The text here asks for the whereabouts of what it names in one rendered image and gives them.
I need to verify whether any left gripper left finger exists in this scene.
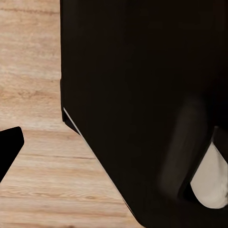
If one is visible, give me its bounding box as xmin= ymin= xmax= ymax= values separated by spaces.
xmin=0 ymin=126 xmax=25 ymax=183

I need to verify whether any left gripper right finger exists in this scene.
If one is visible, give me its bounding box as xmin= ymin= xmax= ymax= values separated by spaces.
xmin=213 ymin=126 xmax=228 ymax=164

